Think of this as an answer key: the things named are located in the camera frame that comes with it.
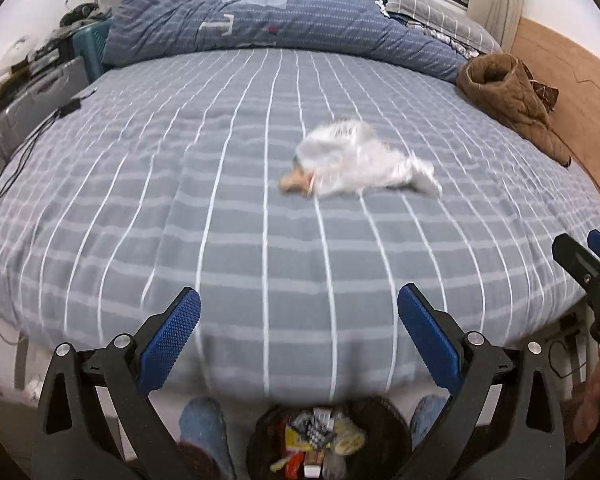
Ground blue striped duvet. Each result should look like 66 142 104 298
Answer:
104 0 466 82

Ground blue slipper left foot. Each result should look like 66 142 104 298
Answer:
178 396 236 479

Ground black charger cable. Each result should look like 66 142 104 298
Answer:
0 88 100 219

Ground blue slipper foot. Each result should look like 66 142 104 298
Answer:
410 394 448 450
178 396 236 479

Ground brown fleece garment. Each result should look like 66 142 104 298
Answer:
456 53 571 167

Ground grey checked bed sheet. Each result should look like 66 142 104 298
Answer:
0 49 600 403

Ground person right hand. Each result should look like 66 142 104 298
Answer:
560 351 600 445

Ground yellow white snack wrapper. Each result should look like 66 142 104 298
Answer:
270 425 313 472

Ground clear plastic bag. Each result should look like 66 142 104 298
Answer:
278 119 442 197

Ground blue slipper right foot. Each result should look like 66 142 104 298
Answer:
410 394 448 450

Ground teal plastic crate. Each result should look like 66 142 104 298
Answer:
71 20 110 82

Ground grey hard suitcase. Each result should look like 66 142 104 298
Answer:
0 56 88 169

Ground black lined trash bin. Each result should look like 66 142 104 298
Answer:
246 396 412 479

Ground wooden headboard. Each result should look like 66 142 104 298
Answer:
512 18 600 191

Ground grey checked pillow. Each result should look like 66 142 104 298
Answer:
382 0 503 60

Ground black printed sachet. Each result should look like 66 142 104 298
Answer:
290 408 335 450

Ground red plastic wrapper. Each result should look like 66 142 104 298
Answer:
284 452 304 480

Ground gold round cup container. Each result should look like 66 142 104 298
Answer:
330 417 367 456

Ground brown long carton box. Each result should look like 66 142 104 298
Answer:
303 450 325 480

